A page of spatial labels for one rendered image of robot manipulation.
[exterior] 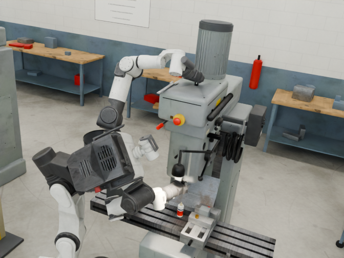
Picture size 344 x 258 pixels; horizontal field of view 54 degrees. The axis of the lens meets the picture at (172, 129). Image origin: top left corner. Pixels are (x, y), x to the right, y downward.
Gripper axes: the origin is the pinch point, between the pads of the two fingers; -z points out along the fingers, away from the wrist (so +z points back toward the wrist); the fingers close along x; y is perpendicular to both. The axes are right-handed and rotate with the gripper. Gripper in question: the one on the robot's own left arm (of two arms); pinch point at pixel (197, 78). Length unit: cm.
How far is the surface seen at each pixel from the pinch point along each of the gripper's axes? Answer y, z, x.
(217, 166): -41, -68, 2
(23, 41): 28, -250, -585
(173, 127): -29.6, -1.1, -2.7
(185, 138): -33.0, -9.0, 2.6
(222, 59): 18.0, -13.9, 2.2
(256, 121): -6.4, -36.6, 27.5
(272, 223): -81, -244, 15
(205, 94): -8.1, 7.1, 12.8
